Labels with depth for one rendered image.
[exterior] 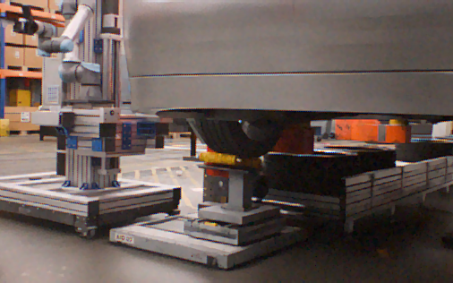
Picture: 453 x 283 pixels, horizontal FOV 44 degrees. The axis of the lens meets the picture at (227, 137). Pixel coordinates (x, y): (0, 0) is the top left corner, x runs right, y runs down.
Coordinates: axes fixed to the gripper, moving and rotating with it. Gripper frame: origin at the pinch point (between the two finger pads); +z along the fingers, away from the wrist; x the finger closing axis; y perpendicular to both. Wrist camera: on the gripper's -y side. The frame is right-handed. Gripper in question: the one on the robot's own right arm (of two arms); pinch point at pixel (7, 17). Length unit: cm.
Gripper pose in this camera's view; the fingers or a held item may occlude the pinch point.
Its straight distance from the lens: 322.5
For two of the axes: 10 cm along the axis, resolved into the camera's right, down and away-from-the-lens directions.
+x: -9.2, -1.8, 3.4
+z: -3.6, 0.4, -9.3
